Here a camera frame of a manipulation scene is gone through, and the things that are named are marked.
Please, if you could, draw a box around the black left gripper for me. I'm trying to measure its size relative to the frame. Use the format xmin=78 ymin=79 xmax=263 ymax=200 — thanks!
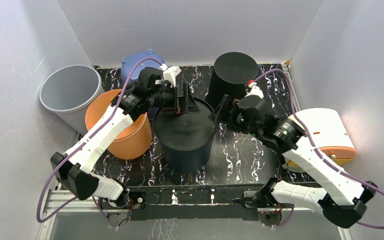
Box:
xmin=149 ymin=84 xmax=200 ymax=115

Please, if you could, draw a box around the dark navy plastic bucket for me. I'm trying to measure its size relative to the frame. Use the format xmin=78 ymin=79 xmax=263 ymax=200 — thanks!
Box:
xmin=152 ymin=97 xmax=216 ymax=173

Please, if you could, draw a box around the black ribbed plastic bucket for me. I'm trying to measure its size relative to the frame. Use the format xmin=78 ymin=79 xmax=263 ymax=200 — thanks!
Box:
xmin=205 ymin=52 xmax=259 ymax=109

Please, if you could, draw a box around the light blue plastic bucket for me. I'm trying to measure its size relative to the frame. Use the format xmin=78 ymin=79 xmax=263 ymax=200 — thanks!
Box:
xmin=116 ymin=49 xmax=165 ymax=103

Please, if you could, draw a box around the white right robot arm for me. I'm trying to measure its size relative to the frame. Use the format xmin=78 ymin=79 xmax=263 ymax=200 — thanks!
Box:
xmin=209 ymin=95 xmax=376 ymax=229

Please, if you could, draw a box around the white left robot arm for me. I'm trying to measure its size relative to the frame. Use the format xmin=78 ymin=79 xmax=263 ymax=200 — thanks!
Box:
xmin=50 ymin=80 xmax=200 ymax=208

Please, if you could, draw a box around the orange plastic bucket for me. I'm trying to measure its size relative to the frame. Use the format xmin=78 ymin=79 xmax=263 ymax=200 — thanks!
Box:
xmin=84 ymin=89 xmax=153 ymax=160

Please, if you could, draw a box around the white orange lidded bin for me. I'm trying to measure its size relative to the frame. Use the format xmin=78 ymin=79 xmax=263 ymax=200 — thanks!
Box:
xmin=288 ymin=108 xmax=356 ymax=167

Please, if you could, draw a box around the grey plastic bucket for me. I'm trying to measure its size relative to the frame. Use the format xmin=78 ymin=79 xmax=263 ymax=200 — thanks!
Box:
xmin=39 ymin=64 xmax=104 ymax=135

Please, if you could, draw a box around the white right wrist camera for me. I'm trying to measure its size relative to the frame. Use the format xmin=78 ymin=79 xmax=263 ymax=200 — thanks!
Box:
xmin=245 ymin=80 xmax=264 ymax=99

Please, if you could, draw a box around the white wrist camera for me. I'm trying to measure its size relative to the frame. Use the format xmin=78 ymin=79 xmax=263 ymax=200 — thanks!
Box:
xmin=245 ymin=80 xmax=264 ymax=99
xmin=155 ymin=63 xmax=182 ymax=88

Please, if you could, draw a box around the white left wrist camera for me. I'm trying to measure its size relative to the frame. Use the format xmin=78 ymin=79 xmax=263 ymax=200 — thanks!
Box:
xmin=155 ymin=63 xmax=182 ymax=88

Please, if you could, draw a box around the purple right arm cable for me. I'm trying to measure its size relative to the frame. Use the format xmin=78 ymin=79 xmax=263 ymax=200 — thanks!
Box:
xmin=249 ymin=68 xmax=384 ymax=230

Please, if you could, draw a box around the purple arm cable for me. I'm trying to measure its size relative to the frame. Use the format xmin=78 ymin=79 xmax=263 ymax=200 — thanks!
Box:
xmin=36 ymin=56 xmax=165 ymax=229
xmin=249 ymin=68 xmax=384 ymax=230

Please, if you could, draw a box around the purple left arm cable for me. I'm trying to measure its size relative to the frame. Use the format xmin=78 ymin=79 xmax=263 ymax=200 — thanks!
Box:
xmin=36 ymin=56 xmax=165 ymax=229

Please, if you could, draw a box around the black front mounting rail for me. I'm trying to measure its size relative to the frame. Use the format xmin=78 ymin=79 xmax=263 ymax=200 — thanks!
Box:
xmin=42 ymin=183 xmax=332 ymax=229

